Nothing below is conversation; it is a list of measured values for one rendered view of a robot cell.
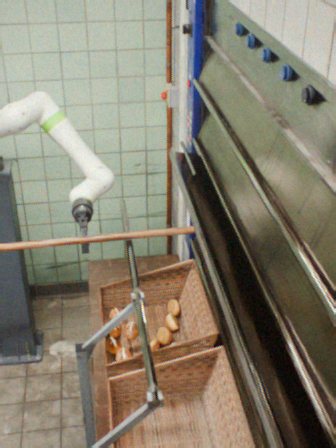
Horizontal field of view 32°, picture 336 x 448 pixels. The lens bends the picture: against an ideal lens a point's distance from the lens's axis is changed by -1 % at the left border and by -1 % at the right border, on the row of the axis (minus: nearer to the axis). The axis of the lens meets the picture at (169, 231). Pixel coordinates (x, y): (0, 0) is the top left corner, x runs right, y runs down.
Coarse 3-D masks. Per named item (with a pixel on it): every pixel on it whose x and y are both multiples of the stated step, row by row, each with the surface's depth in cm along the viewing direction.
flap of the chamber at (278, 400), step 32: (192, 160) 254; (192, 192) 227; (224, 224) 209; (224, 256) 191; (256, 288) 177; (256, 320) 164; (256, 352) 152; (288, 352) 154; (288, 384) 144; (288, 416) 134
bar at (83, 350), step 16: (128, 224) 253; (128, 240) 241; (128, 256) 232; (144, 304) 211; (112, 320) 215; (144, 320) 199; (96, 336) 217; (144, 336) 192; (80, 352) 218; (144, 352) 186; (80, 368) 222; (80, 384) 227; (160, 400) 169; (144, 416) 173; (112, 432) 176
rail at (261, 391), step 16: (176, 160) 247; (192, 208) 212; (208, 240) 194; (208, 256) 187; (224, 288) 172; (240, 336) 154; (256, 368) 144; (256, 384) 140; (272, 416) 131; (272, 432) 128
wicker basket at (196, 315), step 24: (192, 264) 287; (120, 288) 289; (144, 288) 292; (168, 288) 294; (192, 288) 281; (168, 312) 294; (192, 312) 277; (120, 336) 278; (192, 336) 271; (216, 336) 242; (120, 360) 243; (168, 360) 245
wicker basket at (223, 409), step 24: (192, 360) 236; (216, 360) 238; (120, 384) 237; (144, 384) 240; (168, 384) 241; (192, 384) 243; (216, 384) 235; (120, 408) 241; (168, 408) 241; (192, 408) 241; (216, 408) 230; (240, 408) 208; (144, 432) 231; (168, 432) 230; (192, 432) 231; (216, 432) 226; (240, 432) 205
